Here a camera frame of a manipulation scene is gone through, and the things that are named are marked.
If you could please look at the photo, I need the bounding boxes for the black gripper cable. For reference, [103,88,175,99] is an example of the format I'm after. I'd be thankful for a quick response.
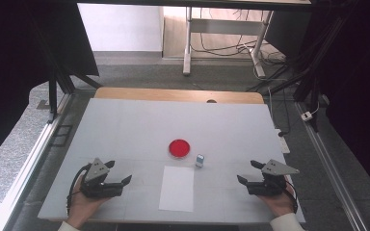
[66,163,93,216]
[284,180,300,214]

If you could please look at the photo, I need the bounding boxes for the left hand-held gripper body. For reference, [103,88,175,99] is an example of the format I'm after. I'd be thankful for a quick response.
[79,157,124,199]

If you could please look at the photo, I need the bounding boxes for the red round ink pad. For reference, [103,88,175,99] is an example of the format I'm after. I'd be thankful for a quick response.
[168,139,192,159]

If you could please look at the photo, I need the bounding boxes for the white paper sheet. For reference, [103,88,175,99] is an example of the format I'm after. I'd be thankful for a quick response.
[158,165,196,213]

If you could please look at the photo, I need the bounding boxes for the dark grey panel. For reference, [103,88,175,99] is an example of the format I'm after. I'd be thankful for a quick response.
[264,11,313,60]

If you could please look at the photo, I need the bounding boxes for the person's right hand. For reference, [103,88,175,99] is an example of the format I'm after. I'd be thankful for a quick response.
[257,182,299,219]

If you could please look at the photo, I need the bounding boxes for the black metal stand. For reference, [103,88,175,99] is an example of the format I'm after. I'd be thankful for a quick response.
[36,68,104,125]

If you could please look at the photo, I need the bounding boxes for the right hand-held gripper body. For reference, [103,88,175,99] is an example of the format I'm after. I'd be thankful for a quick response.
[246,159,301,197]

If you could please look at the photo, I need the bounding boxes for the white table board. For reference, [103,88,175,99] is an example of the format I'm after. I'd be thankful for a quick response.
[38,97,306,224]

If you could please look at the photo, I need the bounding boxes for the white power strip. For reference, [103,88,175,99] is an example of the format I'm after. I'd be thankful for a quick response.
[274,128,291,155]

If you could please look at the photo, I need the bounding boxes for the black power strip cable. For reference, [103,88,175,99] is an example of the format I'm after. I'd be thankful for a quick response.
[267,86,292,138]

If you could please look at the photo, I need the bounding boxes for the black curtain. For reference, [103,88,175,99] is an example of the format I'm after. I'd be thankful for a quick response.
[0,0,101,171]
[311,0,370,202]

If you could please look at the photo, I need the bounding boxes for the black stand with cables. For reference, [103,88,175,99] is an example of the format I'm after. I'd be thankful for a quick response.
[246,0,360,133]

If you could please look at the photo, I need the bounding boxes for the aluminium floor rail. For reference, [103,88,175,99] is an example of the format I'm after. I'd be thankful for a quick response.
[293,101,370,231]
[0,92,74,231]

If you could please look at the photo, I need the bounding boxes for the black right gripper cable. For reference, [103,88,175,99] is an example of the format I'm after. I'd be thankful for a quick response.
[284,180,300,214]

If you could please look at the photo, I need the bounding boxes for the wooden table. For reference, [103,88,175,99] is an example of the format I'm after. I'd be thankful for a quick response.
[93,87,265,105]

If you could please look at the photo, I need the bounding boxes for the person's left hand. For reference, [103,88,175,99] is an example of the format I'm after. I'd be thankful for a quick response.
[65,175,111,230]

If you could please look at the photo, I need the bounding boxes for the white desk frame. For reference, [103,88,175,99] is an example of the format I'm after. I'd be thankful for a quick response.
[182,6,275,79]

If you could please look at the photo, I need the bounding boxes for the tangle of black cables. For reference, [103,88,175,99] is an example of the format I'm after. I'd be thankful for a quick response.
[190,8,287,66]

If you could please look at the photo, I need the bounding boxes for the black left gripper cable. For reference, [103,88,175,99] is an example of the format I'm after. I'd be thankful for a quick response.
[66,163,93,216]

